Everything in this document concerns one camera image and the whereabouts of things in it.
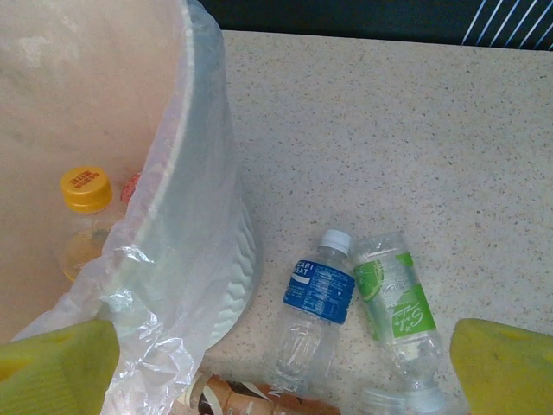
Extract blue label Pocari bottle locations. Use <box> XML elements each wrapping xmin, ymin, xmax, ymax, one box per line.
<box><xmin>270</xmin><ymin>228</ymin><xmax>358</xmax><ymax>390</ymax></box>

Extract orange label yellow cap bottle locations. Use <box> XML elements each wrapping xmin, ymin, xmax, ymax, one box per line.
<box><xmin>55</xmin><ymin>166</ymin><xmax>116</xmax><ymax>284</ymax></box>

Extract clear unlabelled plastic bottle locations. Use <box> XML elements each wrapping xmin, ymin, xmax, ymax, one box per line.
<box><xmin>358</xmin><ymin>386</ymin><xmax>410</xmax><ymax>415</ymax></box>

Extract red label red cap bottle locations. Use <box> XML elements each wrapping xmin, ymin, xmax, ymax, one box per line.
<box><xmin>118</xmin><ymin>171</ymin><xmax>143</xmax><ymax>204</ymax></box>

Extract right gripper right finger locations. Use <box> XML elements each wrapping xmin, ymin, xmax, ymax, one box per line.
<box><xmin>448</xmin><ymin>318</ymin><xmax>553</xmax><ymax>415</ymax></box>

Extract white bin with plastic liner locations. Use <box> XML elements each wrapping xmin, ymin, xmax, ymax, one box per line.
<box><xmin>0</xmin><ymin>0</ymin><xmax>260</xmax><ymax>415</ymax></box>

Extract brown label coffee bottle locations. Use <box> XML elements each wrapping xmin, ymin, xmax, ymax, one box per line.
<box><xmin>175</xmin><ymin>372</ymin><xmax>346</xmax><ymax>415</ymax></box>

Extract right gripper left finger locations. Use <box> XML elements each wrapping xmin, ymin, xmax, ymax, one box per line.
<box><xmin>0</xmin><ymin>318</ymin><xmax>121</xmax><ymax>415</ymax></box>

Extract white plastic waste bin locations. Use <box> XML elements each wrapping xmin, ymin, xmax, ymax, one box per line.
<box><xmin>0</xmin><ymin>0</ymin><xmax>265</xmax><ymax>352</ymax></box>

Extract green label clear bottle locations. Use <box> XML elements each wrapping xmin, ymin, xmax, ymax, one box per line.
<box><xmin>349</xmin><ymin>231</ymin><xmax>450</xmax><ymax>414</ymax></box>

